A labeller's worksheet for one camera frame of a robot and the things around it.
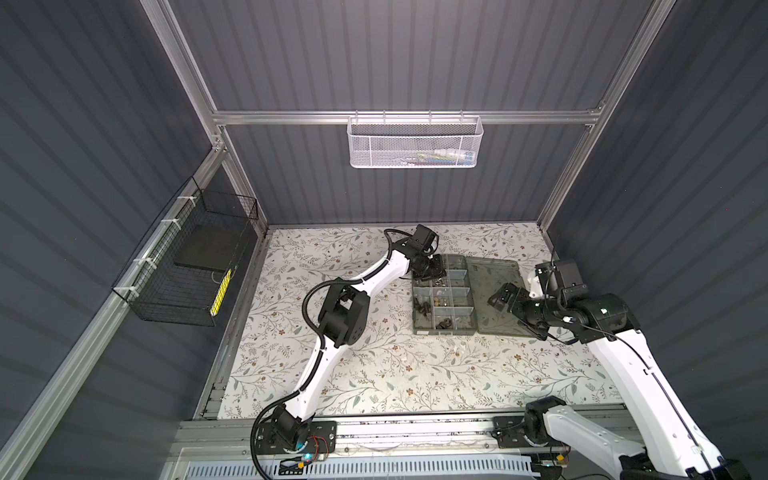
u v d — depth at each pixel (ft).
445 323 3.02
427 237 2.66
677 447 1.22
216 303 2.19
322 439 2.37
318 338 2.00
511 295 2.09
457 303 3.24
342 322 2.02
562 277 1.69
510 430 2.41
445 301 3.17
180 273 2.37
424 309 3.09
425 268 2.84
